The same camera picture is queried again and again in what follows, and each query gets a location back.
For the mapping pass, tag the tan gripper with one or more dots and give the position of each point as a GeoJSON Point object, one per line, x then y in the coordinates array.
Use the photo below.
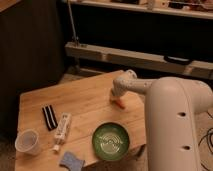
{"type": "Point", "coordinates": [112, 97]}

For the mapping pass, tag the blue sponge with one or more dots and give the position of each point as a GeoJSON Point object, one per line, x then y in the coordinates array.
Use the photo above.
{"type": "Point", "coordinates": [71, 162]}

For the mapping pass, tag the black handle on shelf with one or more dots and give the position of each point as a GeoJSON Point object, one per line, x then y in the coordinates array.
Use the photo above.
{"type": "Point", "coordinates": [177, 60]}

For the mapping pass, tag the wooden shelf rail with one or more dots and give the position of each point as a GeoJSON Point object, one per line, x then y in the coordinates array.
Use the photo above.
{"type": "Point", "coordinates": [137, 59]}

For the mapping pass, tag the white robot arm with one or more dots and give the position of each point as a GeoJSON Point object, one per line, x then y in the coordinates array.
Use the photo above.
{"type": "Point", "coordinates": [170, 107]}

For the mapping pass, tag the clear plastic cup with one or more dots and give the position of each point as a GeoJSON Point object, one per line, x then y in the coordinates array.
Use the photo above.
{"type": "Point", "coordinates": [27, 142]}

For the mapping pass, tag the green bowl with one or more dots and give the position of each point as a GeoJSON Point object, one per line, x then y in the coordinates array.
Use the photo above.
{"type": "Point", "coordinates": [110, 141]}

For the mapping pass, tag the white tube with label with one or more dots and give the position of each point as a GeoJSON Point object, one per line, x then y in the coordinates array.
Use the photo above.
{"type": "Point", "coordinates": [61, 131]}

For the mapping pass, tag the black white striped cloth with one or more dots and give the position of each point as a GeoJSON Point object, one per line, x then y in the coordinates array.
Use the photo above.
{"type": "Point", "coordinates": [49, 117]}

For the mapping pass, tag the metal stand pole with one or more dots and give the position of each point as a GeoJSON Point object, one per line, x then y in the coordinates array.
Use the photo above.
{"type": "Point", "coordinates": [75, 37]}

